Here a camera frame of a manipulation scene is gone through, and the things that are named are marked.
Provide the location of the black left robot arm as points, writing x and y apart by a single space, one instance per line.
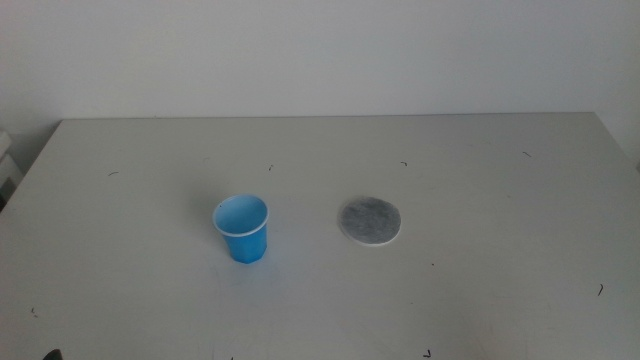
52 355

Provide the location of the blue plastic cup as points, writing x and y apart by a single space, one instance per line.
246 245

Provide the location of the round grey cup mat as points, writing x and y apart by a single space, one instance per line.
369 220

